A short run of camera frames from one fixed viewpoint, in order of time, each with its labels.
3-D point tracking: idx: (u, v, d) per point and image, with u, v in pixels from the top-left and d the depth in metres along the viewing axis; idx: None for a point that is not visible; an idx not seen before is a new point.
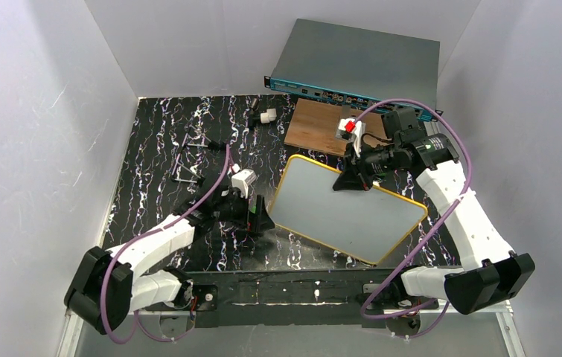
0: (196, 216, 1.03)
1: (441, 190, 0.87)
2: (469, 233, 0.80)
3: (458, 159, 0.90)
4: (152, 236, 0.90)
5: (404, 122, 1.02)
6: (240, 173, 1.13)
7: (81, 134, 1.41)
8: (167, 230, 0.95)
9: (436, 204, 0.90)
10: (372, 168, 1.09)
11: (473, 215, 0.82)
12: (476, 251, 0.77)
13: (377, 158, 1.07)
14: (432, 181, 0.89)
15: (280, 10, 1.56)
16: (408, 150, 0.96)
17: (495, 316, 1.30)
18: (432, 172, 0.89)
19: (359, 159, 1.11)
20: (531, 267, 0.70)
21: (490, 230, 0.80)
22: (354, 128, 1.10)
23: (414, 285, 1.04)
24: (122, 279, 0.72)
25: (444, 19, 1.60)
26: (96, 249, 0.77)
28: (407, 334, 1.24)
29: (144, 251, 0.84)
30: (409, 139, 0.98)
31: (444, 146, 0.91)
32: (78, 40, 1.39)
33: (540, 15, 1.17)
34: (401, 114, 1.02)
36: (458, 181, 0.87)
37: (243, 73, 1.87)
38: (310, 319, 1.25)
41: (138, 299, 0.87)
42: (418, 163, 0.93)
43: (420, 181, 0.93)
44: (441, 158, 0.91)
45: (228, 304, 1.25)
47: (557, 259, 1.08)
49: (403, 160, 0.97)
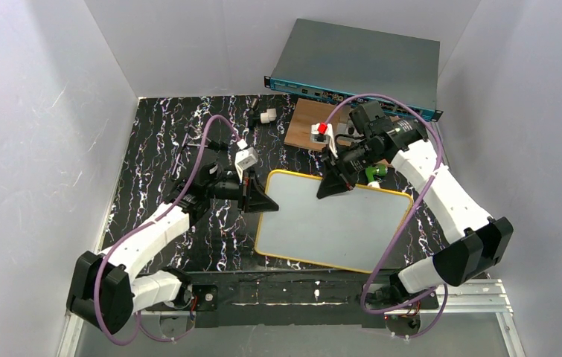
0: (187, 198, 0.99)
1: (416, 169, 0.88)
2: (449, 207, 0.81)
3: (426, 138, 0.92)
4: (146, 233, 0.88)
5: (371, 111, 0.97)
6: (239, 154, 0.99)
7: (81, 134, 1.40)
8: (159, 222, 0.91)
9: (413, 184, 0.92)
10: (351, 166, 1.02)
11: (449, 188, 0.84)
12: (458, 221, 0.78)
13: (353, 155, 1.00)
14: (407, 162, 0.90)
15: (280, 10, 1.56)
16: (380, 137, 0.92)
17: (494, 316, 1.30)
18: (405, 152, 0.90)
19: (338, 159, 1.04)
20: (510, 228, 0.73)
21: (468, 200, 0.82)
22: (327, 128, 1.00)
23: (412, 282, 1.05)
24: (117, 282, 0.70)
25: (443, 19, 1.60)
26: (88, 253, 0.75)
28: (407, 334, 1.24)
29: (137, 248, 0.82)
30: (380, 129, 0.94)
31: (412, 128, 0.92)
32: (78, 39, 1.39)
33: (539, 16, 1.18)
34: (366, 105, 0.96)
36: (431, 159, 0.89)
37: (243, 73, 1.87)
38: (309, 318, 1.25)
41: (142, 298, 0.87)
42: (392, 146, 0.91)
43: (395, 166, 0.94)
44: (411, 140, 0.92)
45: (228, 304, 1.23)
47: (555, 258, 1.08)
49: (376, 148, 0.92)
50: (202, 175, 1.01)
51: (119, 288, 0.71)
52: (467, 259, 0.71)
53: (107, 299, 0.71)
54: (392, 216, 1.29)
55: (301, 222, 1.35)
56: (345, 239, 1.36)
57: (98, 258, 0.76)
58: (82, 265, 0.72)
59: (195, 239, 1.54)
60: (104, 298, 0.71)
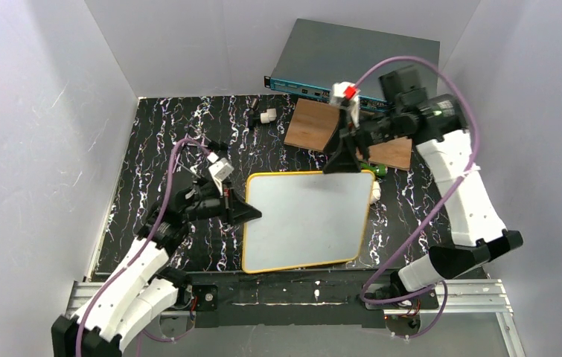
0: (161, 230, 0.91)
1: (446, 164, 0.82)
2: (467, 213, 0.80)
3: (466, 129, 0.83)
4: (120, 281, 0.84)
5: (406, 82, 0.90)
6: (212, 166, 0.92)
7: (81, 134, 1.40)
8: (132, 267, 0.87)
9: (434, 173, 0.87)
10: (372, 140, 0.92)
11: (475, 193, 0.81)
12: (473, 230, 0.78)
13: (377, 126, 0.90)
14: (438, 153, 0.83)
15: (280, 9, 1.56)
16: (414, 115, 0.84)
17: (494, 316, 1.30)
18: (438, 142, 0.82)
19: (357, 129, 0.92)
20: (518, 242, 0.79)
21: (488, 208, 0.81)
22: (355, 92, 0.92)
23: (412, 280, 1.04)
24: (95, 346, 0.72)
25: (443, 19, 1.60)
26: (61, 317, 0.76)
28: (407, 334, 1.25)
29: (112, 303, 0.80)
30: (413, 102, 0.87)
31: (453, 113, 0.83)
32: (78, 39, 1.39)
33: (539, 15, 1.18)
34: (403, 74, 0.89)
36: (464, 155, 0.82)
37: (243, 72, 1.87)
38: (310, 320, 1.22)
41: (135, 329, 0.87)
42: (426, 129, 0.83)
43: (422, 150, 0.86)
44: (448, 126, 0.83)
45: (228, 304, 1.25)
47: (556, 258, 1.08)
49: (406, 126, 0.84)
50: (177, 200, 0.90)
51: (98, 349, 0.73)
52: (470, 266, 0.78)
53: None
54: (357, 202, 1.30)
55: (285, 227, 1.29)
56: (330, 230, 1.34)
57: (72, 323, 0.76)
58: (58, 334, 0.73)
59: (195, 239, 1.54)
60: None
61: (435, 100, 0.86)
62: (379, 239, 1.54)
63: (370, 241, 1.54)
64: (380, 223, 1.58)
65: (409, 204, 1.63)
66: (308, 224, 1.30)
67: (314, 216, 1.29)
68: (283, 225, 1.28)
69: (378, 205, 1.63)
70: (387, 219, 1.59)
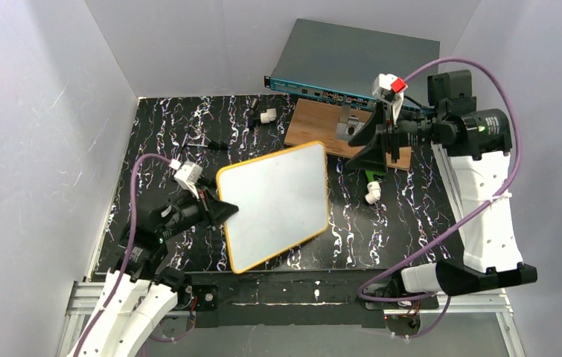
0: (135, 255, 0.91)
1: (475, 184, 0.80)
2: (486, 239, 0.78)
3: (508, 152, 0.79)
4: (97, 326, 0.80)
5: (455, 87, 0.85)
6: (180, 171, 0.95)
7: (81, 134, 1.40)
8: (110, 306, 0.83)
9: (462, 190, 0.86)
10: (406, 141, 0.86)
11: (499, 219, 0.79)
12: (485, 256, 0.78)
13: (415, 128, 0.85)
14: (471, 172, 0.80)
15: (280, 10, 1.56)
16: (455, 125, 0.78)
17: (494, 315, 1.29)
18: (474, 161, 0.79)
19: (396, 129, 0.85)
20: (533, 278, 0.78)
21: (509, 238, 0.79)
22: (403, 86, 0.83)
23: (412, 282, 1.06)
24: None
25: (444, 19, 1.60)
26: None
28: (407, 334, 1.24)
29: (96, 349, 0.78)
30: (458, 110, 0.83)
31: (499, 132, 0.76)
32: (78, 39, 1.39)
33: (539, 16, 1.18)
34: (455, 77, 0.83)
36: (497, 180, 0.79)
37: (243, 73, 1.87)
38: (309, 319, 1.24)
41: (135, 346, 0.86)
42: (464, 143, 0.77)
43: (455, 163, 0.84)
44: (489, 144, 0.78)
45: (228, 303, 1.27)
47: (556, 258, 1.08)
49: (444, 134, 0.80)
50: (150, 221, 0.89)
51: None
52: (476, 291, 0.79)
53: None
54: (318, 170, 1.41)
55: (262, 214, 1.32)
56: (302, 208, 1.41)
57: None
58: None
59: (194, 239, 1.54)
60: None
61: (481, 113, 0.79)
62: (379, 239, 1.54)
63: (370, 241, 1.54)
64: (380, 223, 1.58)
65: (409, 204, 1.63)
66: (281, 207, 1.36)
67: (286, 195, 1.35)
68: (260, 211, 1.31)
69: (378, 205, 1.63)
70: (387, 219, 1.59)
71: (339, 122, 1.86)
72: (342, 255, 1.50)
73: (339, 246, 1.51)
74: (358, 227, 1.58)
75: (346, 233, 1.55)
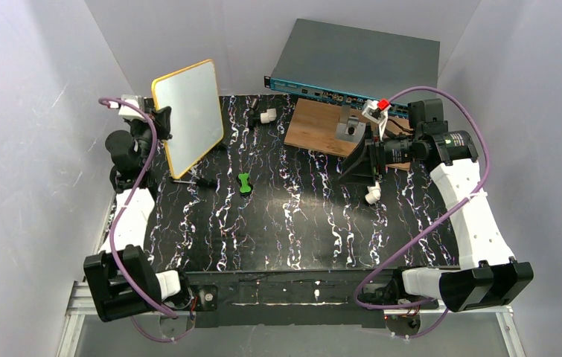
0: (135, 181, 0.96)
1: (452, 187, 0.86)
2: (472, 233, 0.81)
3: (476, 159, 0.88)
4: (126, 217, 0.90)
5: (430, 112, 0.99)
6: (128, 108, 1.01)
7: (81, 134, 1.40)
8: (131, 205, 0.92)
9: (445, 199, 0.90)
10: (391, 157, 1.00)
11: (481, 215, 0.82)
12: (476, 251, 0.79)
13: (397, 146, 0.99)
14: (445, 177, 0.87)
15: (280, 10, 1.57)
16: (426, 143, 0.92)
17: (495, 315, 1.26)
18: (447, 166, 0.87)
19: (378, 145, 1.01)
20: (529, 276, 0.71)
21: (495, 233, 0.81)
22: (387, 105, 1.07)
23: (414, 285, 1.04)
24: (135, 256, 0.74)
25: (444, 18, 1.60)
26: (88, 257, 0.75)
28: (407, 334, 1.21)
29: (129, 230, 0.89)
30: (432, 132, 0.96)
31: (464, 144, 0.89)
32: (77, 39, 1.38)
33: (537, 15, 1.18)
34: (429, 105, 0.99)
36: (472, 180, 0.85)
37: (243, 73, 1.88)
38: (310, 318, 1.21)
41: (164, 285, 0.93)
42: (435, 157, 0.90)
43: (432, 175, 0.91)
44: (458, 155, 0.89)
45: (228, 304, 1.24)
47: (557, 257, 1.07)
49: (420, 151, 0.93)
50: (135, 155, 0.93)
51: (141, 262, 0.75)
52: (472, 290, 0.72)
53: (140, 274, 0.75)
54: (211, 84, 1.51)
55: (206, 103, 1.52)
56: (202, 120, 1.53)
57: (102, 256, 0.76)
58: (95, 268, 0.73)
59: (195, 239, 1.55)
60: (134, 276, 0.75)
61: (450, 132, 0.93)
62: (379, 239, 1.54)
63: (370, 241, 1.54)
64: (380, 223, 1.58)
65: (409, 204, 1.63)
66: (191, 124, 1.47)
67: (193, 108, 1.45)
68: (183, 120, 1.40)
69: (378, 205, 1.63)
70: (387, 219, 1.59)
71: (337, 121, 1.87)
72: (342, 255, 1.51)
73: (339, 246, 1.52)
74: (358, 227, 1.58)
75: (346, 233, 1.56)
